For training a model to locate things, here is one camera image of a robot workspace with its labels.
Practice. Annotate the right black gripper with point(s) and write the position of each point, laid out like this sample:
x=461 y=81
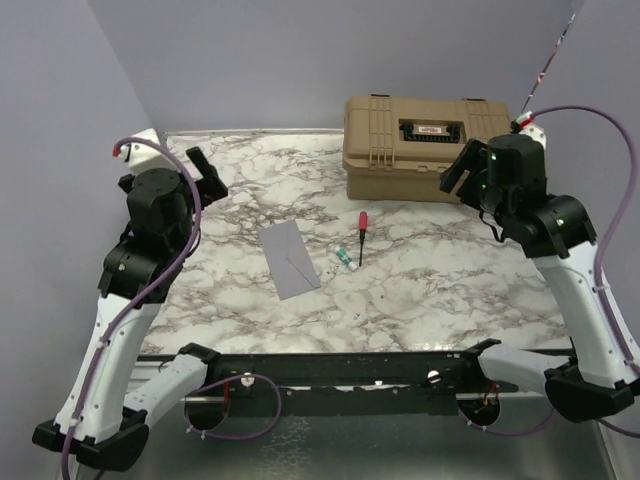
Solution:
x=467 y=158

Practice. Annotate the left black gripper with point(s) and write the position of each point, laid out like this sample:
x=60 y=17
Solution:
x=210 y=187

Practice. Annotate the grey envelope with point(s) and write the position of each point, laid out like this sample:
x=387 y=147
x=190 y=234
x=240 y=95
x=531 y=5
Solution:
x=288 y=260

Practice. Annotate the green white glue stick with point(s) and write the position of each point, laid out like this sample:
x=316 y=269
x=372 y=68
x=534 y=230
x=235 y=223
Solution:
x=346 y=259

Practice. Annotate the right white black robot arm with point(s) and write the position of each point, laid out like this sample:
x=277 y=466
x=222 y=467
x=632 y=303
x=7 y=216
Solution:
x=505 y=178

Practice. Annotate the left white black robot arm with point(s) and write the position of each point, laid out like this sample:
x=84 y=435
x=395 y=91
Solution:
x=103 y=425

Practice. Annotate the tan plastic tool case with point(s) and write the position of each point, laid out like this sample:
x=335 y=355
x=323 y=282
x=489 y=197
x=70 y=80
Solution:
x=396 y=148

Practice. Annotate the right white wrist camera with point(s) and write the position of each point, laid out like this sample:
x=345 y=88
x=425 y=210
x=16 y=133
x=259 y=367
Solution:
x=525 y=125

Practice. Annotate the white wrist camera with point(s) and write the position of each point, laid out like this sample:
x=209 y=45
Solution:
x=140 y=158
x=525 y=125

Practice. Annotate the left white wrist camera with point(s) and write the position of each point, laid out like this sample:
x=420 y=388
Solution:
x=140 y=158

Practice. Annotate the red handled screwdriver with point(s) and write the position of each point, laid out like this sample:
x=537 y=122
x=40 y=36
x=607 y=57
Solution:
x=362 y=229

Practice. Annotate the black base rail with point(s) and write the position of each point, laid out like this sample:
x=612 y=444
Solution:
x=337 y=384

